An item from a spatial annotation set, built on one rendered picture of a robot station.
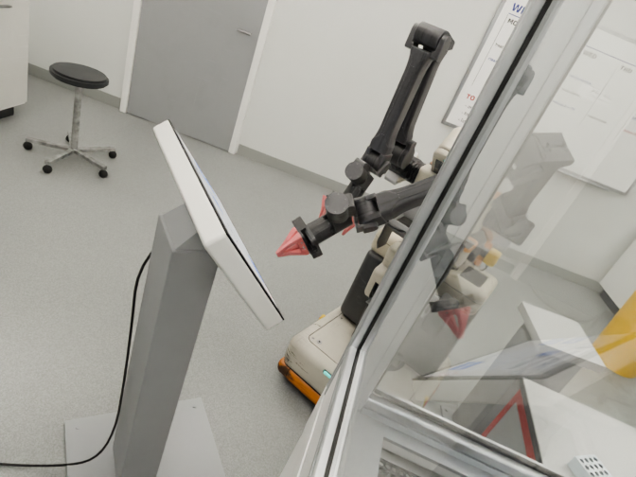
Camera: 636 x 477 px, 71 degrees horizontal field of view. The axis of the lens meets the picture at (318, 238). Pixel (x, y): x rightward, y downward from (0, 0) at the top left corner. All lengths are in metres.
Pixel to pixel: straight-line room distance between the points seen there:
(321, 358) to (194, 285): 1.02
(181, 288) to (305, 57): 3.18
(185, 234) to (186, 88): 3.35
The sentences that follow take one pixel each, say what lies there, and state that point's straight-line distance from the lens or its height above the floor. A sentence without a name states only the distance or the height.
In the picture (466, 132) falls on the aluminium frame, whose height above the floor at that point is 1.52.
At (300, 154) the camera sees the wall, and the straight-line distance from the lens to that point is 4.27.
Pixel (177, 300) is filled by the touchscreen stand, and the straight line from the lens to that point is 1.15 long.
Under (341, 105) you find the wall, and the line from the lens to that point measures 4.11.
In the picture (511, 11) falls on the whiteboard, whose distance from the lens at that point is 4.13.
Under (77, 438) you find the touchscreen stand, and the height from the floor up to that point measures 0.03.
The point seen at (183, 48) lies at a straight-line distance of 4.31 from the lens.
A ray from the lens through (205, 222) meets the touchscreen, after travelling 0.87.
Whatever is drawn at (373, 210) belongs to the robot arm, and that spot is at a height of 1.21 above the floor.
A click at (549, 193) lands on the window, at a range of 0.32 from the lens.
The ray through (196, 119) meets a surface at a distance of 4.39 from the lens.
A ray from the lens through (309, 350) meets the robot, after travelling 2.04.
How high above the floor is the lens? 1.63
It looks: 28 degrees down
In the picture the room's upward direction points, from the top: 22 degrees clockwise
